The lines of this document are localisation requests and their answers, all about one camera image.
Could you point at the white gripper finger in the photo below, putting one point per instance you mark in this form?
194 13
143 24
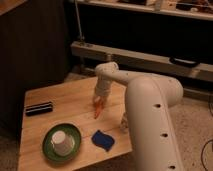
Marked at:
102 103
95 100

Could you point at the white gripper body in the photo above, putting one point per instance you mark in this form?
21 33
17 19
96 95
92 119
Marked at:
102 88

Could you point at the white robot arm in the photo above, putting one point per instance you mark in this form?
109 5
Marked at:
148 98

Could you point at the small white bottle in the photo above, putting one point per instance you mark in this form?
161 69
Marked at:
124 123

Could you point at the blue sponge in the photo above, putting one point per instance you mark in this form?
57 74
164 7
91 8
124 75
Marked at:
103 140

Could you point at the green plate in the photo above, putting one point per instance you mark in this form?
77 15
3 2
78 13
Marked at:
47 147

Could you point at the grey metal beam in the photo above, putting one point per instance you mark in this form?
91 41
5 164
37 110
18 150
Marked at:
141 60

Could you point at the black rectangular case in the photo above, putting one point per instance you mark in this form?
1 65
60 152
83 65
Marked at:
39 109

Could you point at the metal pole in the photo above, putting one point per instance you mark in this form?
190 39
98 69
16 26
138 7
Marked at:
81 36

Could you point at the white upside-down cup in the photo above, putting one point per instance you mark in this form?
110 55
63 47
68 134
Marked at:
62 143

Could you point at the black handle loop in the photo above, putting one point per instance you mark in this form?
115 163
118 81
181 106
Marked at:
183 63

